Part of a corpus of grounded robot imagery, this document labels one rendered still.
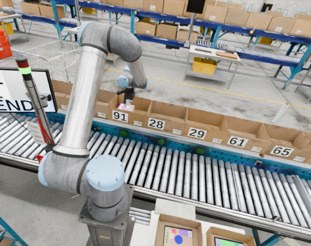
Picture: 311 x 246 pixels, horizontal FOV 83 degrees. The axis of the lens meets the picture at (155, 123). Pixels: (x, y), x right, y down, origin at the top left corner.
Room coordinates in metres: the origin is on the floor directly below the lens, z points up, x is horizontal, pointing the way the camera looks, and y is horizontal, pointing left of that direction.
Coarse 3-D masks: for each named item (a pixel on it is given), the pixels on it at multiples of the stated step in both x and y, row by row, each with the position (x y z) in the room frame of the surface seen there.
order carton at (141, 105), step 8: (120, 96) 1.67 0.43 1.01; (112, 104) 1.51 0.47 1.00; (136, 104) 1.65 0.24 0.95; (144, 104) 1.64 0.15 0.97; (128, 112) 1.37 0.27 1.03; (136, 112) 1.59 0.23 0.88; (144, 112) 1.61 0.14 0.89; (112, 120) 1.38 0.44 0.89; (128, 120) 1.37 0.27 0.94; (136, 120) 1.36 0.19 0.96; (144, 120) 1.35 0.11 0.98
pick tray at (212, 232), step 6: (210, 228) 0.50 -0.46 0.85; (216, 228) 0.51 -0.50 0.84; (210, 234) 0.47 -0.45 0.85; (216, 234) 0.51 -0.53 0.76; (222, 234) 0.50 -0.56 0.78; (228, 234) 0.50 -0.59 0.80; (234, 234) 0.50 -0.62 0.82; (240, 234) 0.49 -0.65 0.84; (210, 240) 0.44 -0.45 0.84; (234, 240) 0.49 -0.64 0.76; (240, 240) 0.49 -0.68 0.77; (246, 240) 0.49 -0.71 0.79; (252, 240) 0.48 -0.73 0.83
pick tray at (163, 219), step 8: (160, 216) 0.55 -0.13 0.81; (168, 216) 0.54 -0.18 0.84; (160, 224) 0.52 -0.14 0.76; (168, 224) 0.53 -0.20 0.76; (176, 224) 0.53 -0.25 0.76; (184, 224) 0.53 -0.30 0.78; (192, 224) 0.53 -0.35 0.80; (200, 224) 0.52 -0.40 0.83; (160, 232) 0.47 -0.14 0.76; (192, 232) 0.50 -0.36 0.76; (200, 232) 0.48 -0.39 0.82; (160, 240) 0.42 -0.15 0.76; (200, 240) 0.44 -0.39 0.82
